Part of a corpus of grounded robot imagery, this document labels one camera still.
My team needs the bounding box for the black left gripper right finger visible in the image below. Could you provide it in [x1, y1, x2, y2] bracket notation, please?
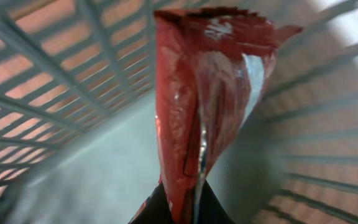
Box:
[198, 182, 234, 224]

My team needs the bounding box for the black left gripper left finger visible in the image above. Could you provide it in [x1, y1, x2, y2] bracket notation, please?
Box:
[129, 182, 174, 224]

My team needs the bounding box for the red brown snack bar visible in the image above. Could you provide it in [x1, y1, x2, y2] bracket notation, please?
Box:
[154, 7, 302, 223]

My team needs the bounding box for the grey plastic shopping basket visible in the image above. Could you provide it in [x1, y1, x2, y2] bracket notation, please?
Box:
[0, 0, 358, 223]

